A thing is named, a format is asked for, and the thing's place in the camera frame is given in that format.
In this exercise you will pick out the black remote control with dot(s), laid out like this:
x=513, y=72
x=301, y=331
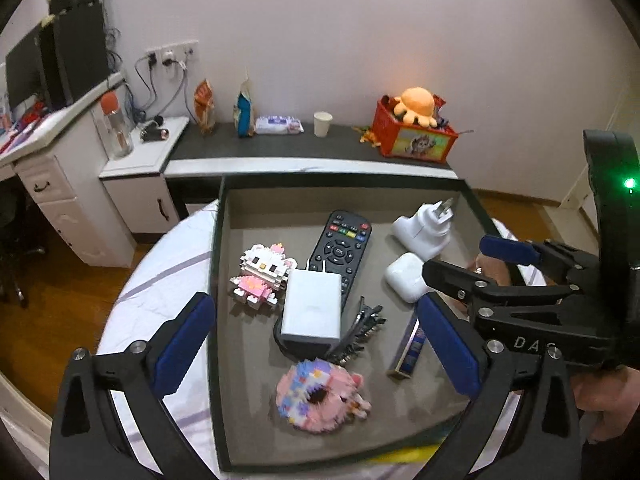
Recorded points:
x=340, y=245

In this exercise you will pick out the white plug adapter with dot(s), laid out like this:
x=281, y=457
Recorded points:
x=415, y=232

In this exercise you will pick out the white kitty block toy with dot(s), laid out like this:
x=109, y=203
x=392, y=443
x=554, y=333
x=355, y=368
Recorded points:
x=260, y=272

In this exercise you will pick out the blue snack bag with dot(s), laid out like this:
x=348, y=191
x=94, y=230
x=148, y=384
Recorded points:
x=244, y=112

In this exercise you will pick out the small black device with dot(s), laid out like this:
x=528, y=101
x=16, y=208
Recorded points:
x=155, y=132

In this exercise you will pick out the white rectangular charger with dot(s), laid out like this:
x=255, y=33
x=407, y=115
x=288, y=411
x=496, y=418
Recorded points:
x=310, y=305

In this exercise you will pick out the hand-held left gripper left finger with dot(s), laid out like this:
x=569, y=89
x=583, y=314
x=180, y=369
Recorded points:
x=182, y=345

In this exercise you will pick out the orange octopus plush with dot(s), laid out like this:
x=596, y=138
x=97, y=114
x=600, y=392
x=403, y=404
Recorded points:
x=417, y=105

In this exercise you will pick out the small orange toy animal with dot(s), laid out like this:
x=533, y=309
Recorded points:
x=369, y=136

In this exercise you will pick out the white wall socket strip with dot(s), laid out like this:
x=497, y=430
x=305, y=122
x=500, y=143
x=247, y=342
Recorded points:
x=172, y=52

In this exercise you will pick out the orange snack bag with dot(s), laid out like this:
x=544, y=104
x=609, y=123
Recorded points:
x=205, y=107

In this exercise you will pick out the pink block toy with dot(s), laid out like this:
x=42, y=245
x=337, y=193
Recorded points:
x=320, y=395

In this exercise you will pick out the black monitor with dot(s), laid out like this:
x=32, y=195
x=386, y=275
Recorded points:
x=22, y=75

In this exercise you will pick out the person's right hand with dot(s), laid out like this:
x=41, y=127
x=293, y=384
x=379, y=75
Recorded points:
x=607, y=402

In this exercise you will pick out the white desk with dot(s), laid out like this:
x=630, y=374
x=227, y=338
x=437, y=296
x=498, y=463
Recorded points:
x=65, y=185

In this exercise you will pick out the black office chair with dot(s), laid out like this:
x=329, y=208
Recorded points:
x=15, y=245

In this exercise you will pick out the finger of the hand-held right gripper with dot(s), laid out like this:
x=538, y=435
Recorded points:
x=505, y=247
x=450, y=277

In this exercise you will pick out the black hair clip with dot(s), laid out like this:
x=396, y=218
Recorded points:
x=360, y=340
x=367, y=310

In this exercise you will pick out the white paper cup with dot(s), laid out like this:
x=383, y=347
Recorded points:
x=323, y=124

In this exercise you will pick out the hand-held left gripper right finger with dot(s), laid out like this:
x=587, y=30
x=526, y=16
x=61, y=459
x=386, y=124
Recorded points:
x=450, y=345

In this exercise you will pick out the yellow packet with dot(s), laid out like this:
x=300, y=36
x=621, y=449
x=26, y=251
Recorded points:
x=410, y=455

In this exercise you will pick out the dark low shelf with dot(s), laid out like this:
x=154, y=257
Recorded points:
x=280, y=152

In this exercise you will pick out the white earbuds case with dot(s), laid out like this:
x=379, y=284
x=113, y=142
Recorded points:
x=402, y=275

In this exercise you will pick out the clear bottle with orange cap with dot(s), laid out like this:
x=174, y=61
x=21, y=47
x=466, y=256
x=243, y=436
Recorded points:
x=117, y=127

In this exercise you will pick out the red toy box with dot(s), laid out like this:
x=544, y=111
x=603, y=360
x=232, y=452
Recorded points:
x=415, y=142

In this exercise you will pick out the small blue box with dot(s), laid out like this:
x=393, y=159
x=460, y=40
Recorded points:
x=407, y=350

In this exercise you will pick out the black computer tower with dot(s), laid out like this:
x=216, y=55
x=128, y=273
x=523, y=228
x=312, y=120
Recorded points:
x=80, y=55

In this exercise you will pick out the pink box with black rim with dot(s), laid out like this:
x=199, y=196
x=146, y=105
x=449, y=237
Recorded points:
x=250, y=410

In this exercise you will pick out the white nightstand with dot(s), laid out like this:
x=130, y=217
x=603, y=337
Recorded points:
x=135, y=180

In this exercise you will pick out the wet wipes pack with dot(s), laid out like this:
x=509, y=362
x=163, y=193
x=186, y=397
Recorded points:
x=279, y=125

